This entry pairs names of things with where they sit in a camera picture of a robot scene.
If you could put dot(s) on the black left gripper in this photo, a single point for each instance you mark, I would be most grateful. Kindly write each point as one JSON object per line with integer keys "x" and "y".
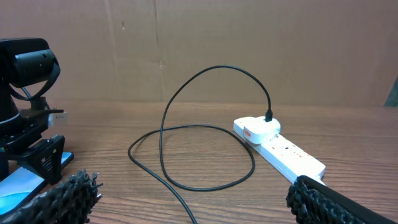
{"x": 22, "y": 135}

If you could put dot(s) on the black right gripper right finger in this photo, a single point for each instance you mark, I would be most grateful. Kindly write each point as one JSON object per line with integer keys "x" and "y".
{"x": 314, "y": 203}

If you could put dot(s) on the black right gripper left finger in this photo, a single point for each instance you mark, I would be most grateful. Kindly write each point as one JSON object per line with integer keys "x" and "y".
{"x": 68, "y": 203}

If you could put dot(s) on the Samsung Galaxy smartphone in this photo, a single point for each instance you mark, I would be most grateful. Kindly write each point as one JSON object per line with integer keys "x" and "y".
{"x": 23, "y": 185}

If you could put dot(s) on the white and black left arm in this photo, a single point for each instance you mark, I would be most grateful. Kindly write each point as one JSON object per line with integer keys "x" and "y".
{"x": 29, "y": 69}

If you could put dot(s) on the white charger adapter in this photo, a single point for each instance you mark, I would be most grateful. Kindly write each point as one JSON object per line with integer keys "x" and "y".
{"x": 257, "y": 130}

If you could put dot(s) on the white power strip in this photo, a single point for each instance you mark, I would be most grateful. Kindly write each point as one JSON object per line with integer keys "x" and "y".
{"x": 289, "y": 159}

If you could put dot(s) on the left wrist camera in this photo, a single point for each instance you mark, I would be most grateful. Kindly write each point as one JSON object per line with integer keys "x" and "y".
{"x": 57, "y": 119}

